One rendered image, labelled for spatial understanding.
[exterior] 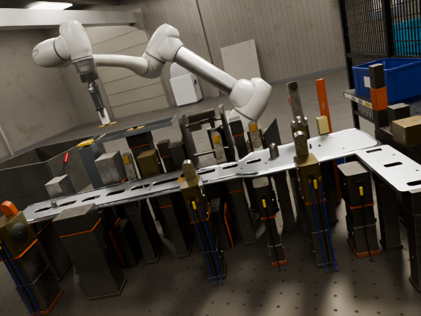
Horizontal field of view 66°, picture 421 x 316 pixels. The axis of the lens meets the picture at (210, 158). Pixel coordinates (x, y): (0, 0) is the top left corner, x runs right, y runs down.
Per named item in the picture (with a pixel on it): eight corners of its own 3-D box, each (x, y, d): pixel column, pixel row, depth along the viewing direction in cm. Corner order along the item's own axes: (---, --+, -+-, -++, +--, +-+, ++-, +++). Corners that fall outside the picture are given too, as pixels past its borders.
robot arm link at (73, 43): (99, 54, 141) (76, 61, 146) (86, 17, 137) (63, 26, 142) (83, 56, 132) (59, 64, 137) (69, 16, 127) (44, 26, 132)
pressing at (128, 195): (-5, 234, 118) (-7, 231, 117) (31, 205, 139) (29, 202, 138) (387, 148, 99) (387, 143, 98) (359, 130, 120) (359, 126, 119)
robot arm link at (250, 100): (257, 121, 193) (277, 89, 187) (256, 124, 177) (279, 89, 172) (149, 54, 195) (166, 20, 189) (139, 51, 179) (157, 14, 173)
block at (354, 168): (361, 265, 96) (348, 180, 88) (347, 242, 107) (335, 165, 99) (386, 261, 95) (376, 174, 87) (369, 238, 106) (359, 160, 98)
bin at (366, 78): (391, 103, 127) (388, 69, 123) (354, 94, 156) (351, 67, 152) (431, 91, 126) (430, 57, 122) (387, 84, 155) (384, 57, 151)
